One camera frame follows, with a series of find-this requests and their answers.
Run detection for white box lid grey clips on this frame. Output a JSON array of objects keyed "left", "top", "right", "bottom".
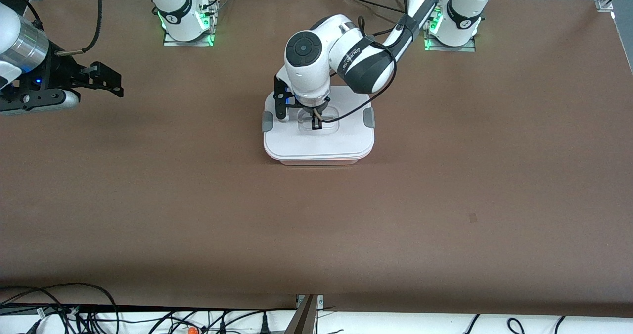
[{"left": 262, "top": 86, "right": 375, "bottom": 160}]

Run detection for pink plastic box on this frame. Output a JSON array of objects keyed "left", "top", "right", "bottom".
[{"left": 270, "top": 153, "right": 369, "bottom": 166}]

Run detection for brown table cover mat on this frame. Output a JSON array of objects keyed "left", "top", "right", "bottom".
[{"left": 0, "top": 0, "right": 633, "bottom": 317}]

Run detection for brown angled beam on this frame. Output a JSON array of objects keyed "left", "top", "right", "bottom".
[{"left": 284, "top": 294, "right": 319, "bottom": 334}]

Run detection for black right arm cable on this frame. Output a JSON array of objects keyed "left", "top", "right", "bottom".
[{"left": 55, "top": 0, "right": 103, "bottom": 56}]

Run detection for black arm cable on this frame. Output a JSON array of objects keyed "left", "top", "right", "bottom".
[
  {"left": 55, "top": 0, "right": 103, "bottom": 56},
  {"left": 320, "top": 16, "right": 398, "bottom": 123}
]

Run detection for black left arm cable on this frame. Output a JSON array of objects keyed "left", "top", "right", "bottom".
[{"left": 320, "top": 16, "right": 398, "bottom": 123}]

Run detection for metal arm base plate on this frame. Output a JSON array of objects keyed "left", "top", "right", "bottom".
[
  {"left": 163, "top": 0, "right": 216, "bottom": 47},
  {"left": 424, "top": 5, "right": 477, "bottom": 52}
]

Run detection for long black table cable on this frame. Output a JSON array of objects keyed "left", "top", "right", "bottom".
[{"left": 338, "top": 0, "right": 404, "bottom": 14}]

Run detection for looped black cable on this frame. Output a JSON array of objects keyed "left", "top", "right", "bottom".
[{"left": 0, "top": 282, "right": 119, "bottom": 334}]

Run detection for tangled black cables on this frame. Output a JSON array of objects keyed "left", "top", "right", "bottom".
[{"left": 148, "top": 308, "right": 280, "bottom": 334}]

